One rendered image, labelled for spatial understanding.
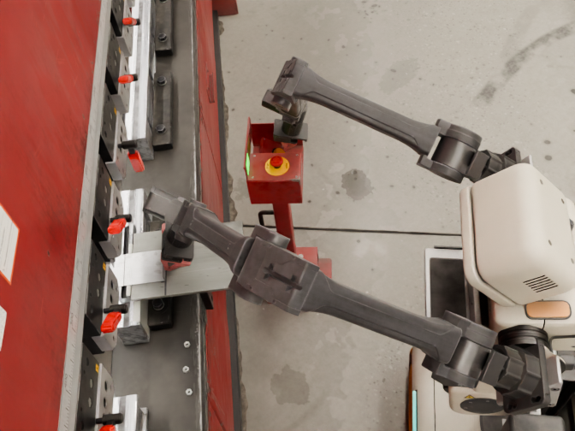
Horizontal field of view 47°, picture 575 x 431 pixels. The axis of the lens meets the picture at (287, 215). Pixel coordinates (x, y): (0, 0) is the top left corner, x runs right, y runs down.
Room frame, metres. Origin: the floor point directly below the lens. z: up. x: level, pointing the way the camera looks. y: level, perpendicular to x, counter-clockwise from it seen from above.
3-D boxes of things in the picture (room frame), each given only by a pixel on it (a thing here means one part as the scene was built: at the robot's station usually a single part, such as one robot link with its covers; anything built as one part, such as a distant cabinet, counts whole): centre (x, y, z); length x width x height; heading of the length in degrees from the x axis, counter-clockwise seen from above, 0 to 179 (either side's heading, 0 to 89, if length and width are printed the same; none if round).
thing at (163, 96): (1.44, 0.33, 0.89); 0.30 x 0.05 x 0.03; 179
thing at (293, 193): (1.31, 0.01, 0.75); 0.20 x 0.16 x 0.18; 172
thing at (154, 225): (0.88, 0.33, 0.89); 0.30 x 0.05 x 0.03; 179
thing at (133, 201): (0.89, 0.39, 0.92); 0.39 x 0.06 x 0.10; 179
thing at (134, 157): (0.99, 0.32, 1.20); 0.04 x 0.02 x 0.10; 89
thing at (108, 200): (0.81, 0.39, 1.26); 0.15 x 0.09 x 0.17; 179
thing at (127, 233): (0.86, 0.39, 0.99); 0.20 x 0.03 x 0.03; 179
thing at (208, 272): (0.84, 0.24, 1.00); 0.26 x 0.18 x 0.01; 89
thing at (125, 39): (1.41, 0.38, 1.26); 0.15 x 0.09 x 0.17; 179
